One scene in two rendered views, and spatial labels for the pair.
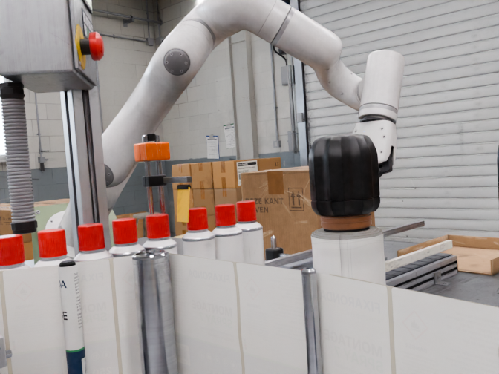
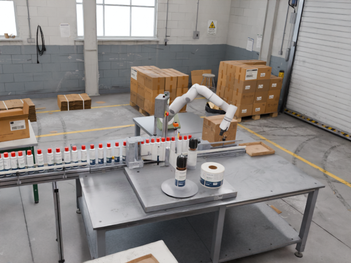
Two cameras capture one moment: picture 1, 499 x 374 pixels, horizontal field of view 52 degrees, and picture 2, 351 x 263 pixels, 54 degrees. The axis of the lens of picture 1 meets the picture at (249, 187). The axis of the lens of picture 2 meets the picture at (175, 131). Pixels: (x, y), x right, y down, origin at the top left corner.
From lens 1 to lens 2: 263 cm
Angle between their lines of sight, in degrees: 26
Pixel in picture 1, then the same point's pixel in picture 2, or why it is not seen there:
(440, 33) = not seen: outside the picture
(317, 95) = (304, 34)
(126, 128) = (178, 104)
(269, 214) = (207, 129)
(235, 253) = (185, 144)
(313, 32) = (215, 100)
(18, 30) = (157, 112)
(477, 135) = not seen: outside the picture
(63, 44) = (162, 115)
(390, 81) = (230, 112)
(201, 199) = (229, 81)
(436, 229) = (339, 119)
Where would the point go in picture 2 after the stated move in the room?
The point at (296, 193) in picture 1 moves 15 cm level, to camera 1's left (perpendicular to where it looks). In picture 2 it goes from (212, 127) to (199, 124)
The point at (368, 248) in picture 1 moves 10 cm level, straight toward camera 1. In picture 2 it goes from (192, 153) to (187, 156)
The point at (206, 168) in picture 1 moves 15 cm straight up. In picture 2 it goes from (233, 68) to (234, 60)
